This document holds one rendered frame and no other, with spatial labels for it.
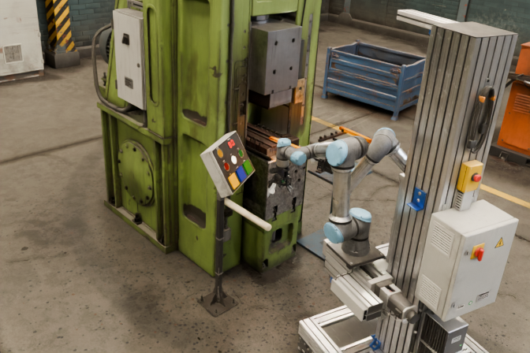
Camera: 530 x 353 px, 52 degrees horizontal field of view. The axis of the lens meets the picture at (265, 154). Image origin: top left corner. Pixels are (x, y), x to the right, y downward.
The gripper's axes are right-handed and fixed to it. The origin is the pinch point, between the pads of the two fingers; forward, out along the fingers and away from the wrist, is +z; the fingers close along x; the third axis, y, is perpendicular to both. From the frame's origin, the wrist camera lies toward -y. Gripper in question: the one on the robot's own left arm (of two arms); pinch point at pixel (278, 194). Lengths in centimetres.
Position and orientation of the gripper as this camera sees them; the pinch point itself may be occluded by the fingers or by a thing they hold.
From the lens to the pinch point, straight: 317.3
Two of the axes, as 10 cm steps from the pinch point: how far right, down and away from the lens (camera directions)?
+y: 4.7, 4.0, -7.9
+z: -0.5, 9.0, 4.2
